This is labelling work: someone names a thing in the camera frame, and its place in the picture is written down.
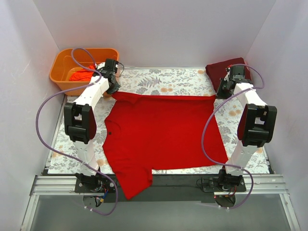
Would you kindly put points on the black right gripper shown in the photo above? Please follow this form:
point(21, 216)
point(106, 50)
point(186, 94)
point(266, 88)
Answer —
point(220, 89)

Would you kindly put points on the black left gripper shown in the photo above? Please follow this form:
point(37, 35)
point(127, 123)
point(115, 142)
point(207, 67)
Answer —
point(114, 85)

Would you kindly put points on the red t shirt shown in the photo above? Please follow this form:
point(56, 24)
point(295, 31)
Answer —
point(157, 132)

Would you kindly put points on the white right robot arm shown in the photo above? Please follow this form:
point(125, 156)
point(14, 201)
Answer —
point(256, 126)

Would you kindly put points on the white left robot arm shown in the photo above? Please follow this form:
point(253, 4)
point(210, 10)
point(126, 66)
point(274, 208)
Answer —
point(79, 119)

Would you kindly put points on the folded dark maroon t shirt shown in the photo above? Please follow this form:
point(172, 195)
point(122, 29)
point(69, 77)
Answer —
point(217, 71)

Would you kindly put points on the orange t shirt in basin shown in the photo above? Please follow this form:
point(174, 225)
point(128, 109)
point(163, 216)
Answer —
point(81, 75)

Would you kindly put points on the floral patterned table mat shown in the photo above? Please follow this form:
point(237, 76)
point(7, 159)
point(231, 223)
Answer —
point(191, 82)

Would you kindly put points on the orange plastic basin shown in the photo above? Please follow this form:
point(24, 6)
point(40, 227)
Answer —
point(69, 61)

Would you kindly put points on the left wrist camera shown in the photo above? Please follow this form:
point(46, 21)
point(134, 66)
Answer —
point(108, 68)

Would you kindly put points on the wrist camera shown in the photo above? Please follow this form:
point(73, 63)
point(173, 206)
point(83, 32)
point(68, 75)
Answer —
point(108, 68)
point(235, 72)

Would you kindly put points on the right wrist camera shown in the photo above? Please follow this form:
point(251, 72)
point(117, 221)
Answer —
point(235, 72)

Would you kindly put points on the aluminium frame rail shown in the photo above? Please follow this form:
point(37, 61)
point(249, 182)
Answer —
point(55, 206)

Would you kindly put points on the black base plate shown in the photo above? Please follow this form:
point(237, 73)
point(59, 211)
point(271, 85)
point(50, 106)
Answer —
point(174, 187)

